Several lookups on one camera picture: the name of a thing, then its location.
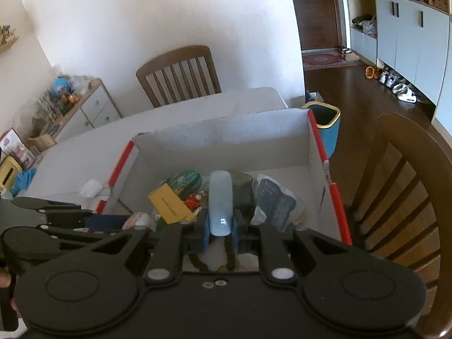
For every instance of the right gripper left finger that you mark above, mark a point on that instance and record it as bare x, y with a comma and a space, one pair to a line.
168, 248

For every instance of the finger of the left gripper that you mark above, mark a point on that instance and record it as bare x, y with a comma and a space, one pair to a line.
105, 222
57, 213

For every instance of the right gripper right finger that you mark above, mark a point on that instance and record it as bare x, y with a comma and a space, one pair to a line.
267, 244

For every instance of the yellow small box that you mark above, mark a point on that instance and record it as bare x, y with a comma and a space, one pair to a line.
168, 204

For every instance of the light blue glasses case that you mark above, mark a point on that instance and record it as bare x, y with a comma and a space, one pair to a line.
220, 203

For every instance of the green round foil packet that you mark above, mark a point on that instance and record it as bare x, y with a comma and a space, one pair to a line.
185, 183

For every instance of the left hand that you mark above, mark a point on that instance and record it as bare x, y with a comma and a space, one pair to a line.
5, 282

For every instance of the white crumpled tissue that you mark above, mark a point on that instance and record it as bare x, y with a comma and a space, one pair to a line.
94, 188

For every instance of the white green plastic packet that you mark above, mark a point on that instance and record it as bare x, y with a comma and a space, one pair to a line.
277, 205

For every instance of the blue cloth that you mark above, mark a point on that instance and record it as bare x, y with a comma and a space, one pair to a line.
23, 181

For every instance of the yellow tissue box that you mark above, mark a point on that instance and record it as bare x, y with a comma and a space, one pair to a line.
9, 169

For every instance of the red white paper bag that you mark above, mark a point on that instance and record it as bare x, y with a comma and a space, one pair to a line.
12, 145

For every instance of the red cardboard box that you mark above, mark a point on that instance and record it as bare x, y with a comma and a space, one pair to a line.
283, 144

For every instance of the white sideboard with drawers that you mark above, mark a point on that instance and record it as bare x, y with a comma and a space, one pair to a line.
95, 109

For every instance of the blue globe toy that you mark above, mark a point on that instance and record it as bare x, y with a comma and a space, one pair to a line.
61, 86

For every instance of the blue waste bin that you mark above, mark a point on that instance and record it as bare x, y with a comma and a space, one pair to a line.
328, 121

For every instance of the wooden chair at right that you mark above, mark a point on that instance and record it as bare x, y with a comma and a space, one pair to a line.
401, 211

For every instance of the wooden chair behind table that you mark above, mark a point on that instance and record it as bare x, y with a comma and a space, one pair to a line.
182, 74

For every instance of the red doormat rug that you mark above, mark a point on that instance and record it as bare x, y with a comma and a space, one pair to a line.
326, 59

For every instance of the white sneakers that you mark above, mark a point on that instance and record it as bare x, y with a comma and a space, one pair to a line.
404, 93

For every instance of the dark wooden door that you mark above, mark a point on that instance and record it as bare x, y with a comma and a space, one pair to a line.
317, 22

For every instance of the wall shelf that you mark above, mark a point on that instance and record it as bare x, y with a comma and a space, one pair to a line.
9, 42

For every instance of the light blue cabinet wall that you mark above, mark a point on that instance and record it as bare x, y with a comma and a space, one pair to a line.
409, 42

